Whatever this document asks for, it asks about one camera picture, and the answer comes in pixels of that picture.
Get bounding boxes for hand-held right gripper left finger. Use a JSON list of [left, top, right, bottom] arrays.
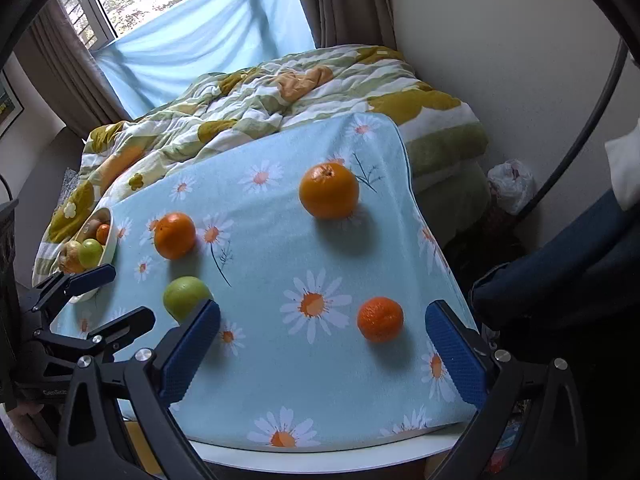
[[55, 299, 223, 480]]

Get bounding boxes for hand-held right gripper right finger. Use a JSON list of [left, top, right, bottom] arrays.
[[425, 300, 591, 480]]

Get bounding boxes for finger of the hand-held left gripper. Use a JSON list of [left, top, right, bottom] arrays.
[[80, 306, 157, 362], [31, 263, 117, 313]]

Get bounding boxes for green apple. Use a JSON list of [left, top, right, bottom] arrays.
[[162, 276, 215, 323], [77, 238, 105, 269]]

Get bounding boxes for yellow pear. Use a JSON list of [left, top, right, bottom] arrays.
[[58, 241, 86, 275]]

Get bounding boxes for yellow duck print bowl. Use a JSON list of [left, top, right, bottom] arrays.
[[60, 206, 119, 305]]

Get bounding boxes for brown kiwi with sticker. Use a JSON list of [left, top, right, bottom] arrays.
[[82, 215, 112, 237]]

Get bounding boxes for large orange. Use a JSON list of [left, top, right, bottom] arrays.
[[299, 161, 360, 220], [153, 212, 197, 261]]

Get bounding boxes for person's left forearm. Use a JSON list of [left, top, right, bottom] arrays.
[[0, 425, 57, 480]]

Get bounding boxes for person's left hand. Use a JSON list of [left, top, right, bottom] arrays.
[[7, 400, 58, 453]]

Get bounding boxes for grey patterned bed sheet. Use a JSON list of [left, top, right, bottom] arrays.
[[57, 167, 83, 208]]

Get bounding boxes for grey bed headboard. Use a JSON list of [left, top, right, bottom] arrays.
[[12, 127, 93, 281]]

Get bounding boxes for blue daisy print tablecloth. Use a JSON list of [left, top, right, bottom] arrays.
[[52, 112, 476, 453]]

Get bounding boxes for person's dark trousers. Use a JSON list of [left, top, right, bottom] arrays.
[[470, 187, 640, 361]]

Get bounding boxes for white plastic bag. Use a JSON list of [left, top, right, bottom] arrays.
[[487, 160, 536, 216]]

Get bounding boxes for brown curtain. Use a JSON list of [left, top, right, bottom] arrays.
[[30, 0, 131, 138], [285, 0, 398, 53]]

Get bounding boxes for green striped flower blanket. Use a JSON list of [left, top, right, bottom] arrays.
[[32, 45, 488, 286]]

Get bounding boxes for person's white fleece jacket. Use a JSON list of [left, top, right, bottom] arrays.
[[604, 120, 640, 211]]

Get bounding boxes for light blue window cloth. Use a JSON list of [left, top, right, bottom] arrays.
[[92, 0, 321, 121]]

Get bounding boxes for framed wall poster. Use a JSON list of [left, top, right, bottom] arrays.
[[0, 70, 25, 138]]

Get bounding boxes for black curved cable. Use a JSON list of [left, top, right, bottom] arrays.
[[520, 37, 630, 221]]

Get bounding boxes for white window frame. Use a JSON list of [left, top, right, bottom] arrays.
[[52, 0, 286, 51]]

